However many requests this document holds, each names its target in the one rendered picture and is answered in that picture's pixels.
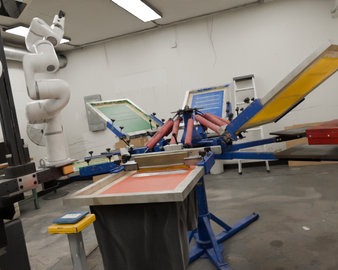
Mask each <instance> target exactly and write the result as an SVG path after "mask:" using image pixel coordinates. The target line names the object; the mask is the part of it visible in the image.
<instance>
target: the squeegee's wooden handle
mask: <svg viewBox="0 0 338 270"><path fill-rule="evenodd" d="M184 158H189V153H188V152H180V153H169V154H158V155H148V156H138V157H134V161H135V163H137V165H138V169H139V167H148V166H160V165H167V164H178V163H184V164H185V160H184Z"/></svg>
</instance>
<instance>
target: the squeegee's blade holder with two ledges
mask: <svg viewBox="0 0 338 270"><path fill-rule="evenodd" d="M183 165H184V163H178V164H167V165H160V166H148V167H139V169H146V168H159V167H171V166H183Z"/></svg>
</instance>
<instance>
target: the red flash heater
mask: <svg viewBox="0 0 338 270"><path fill-rule="evenodd" d="M306 138H308V145H338V119H334V120H332V121H329V122H326V123H323V124H320V125H317V126H314V127H312V128H309V129H306Z"/></svg>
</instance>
